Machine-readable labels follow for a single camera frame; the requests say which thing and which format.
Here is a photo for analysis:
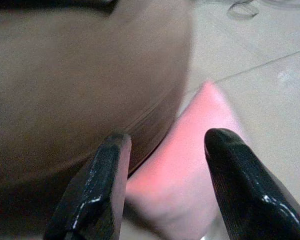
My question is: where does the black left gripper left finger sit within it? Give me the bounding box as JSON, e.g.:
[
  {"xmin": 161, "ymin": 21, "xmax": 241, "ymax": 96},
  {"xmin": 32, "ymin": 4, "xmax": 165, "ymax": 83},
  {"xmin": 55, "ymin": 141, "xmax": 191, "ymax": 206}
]
[{"xmin": 43, "ymin": 132, "xmax": 133, "ymax": 240}]

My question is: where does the grey cable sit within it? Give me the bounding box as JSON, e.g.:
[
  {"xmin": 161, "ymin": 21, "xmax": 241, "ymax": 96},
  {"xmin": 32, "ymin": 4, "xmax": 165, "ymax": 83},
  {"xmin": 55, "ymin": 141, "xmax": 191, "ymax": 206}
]
[{"xmin": 226, "ymin": 0, "xmax": 300, "ymax": 20}]

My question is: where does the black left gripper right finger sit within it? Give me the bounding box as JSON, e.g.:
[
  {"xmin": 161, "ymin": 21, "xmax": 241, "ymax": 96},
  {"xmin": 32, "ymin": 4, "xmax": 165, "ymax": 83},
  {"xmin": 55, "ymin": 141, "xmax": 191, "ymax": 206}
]
[{"xmin": 204, "ymin": 128, "xmax": 300, "ymax": 240}]

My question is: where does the pink pillow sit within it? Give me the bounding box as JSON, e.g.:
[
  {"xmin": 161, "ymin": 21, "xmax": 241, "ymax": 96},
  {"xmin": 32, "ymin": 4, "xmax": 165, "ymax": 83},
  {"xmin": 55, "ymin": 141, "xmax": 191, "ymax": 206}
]
[{"xmin": 124, "ymin": 81, "xmax": 248, "ymax": 240}]

